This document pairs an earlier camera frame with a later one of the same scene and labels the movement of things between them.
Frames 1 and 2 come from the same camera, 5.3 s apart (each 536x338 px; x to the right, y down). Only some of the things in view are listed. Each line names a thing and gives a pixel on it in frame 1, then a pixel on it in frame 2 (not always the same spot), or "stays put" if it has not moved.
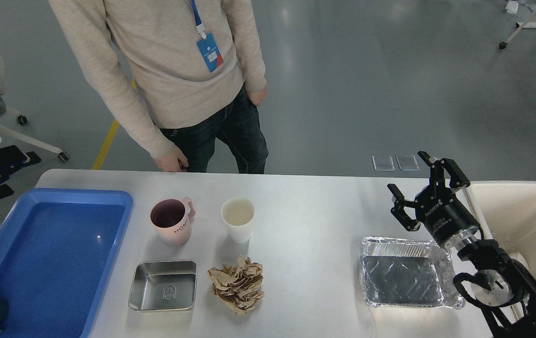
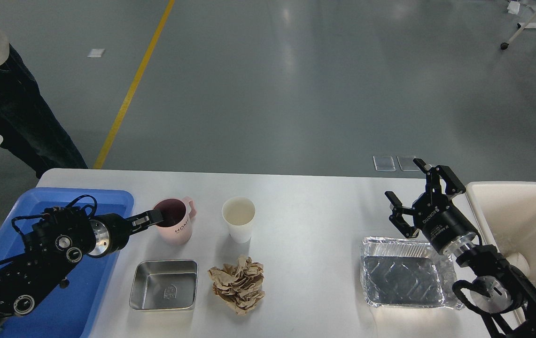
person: [186, 72] → [3, 98]
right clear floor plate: [407, 163] stays put
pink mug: [171, 218] stays put
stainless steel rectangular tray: [163, 285] stays put
